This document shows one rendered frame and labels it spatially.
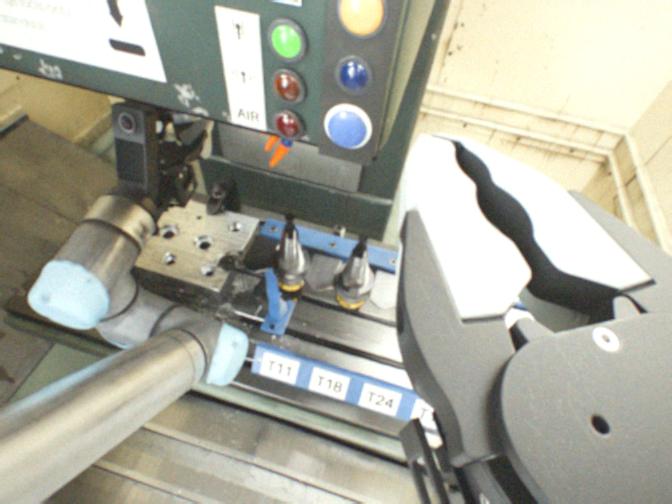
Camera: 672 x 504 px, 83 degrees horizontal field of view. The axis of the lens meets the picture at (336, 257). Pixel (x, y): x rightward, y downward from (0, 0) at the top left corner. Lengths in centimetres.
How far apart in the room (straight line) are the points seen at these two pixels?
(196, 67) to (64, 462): 30
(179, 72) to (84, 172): 136
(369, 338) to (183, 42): 75
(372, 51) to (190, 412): 92
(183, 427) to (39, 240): 81
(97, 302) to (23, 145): 130
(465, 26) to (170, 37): 111
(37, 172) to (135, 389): 135
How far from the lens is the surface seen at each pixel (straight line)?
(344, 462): 100
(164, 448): 106
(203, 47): 33
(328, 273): 63
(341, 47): 28
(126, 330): 57
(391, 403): 85
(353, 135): 30
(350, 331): 94
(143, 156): 54
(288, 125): 32
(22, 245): 154
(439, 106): 146
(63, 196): 163
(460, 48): 138
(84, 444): 37
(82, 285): 49
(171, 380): 44
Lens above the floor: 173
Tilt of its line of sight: 53 degrees down
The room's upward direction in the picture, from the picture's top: 8 degrees clockwise
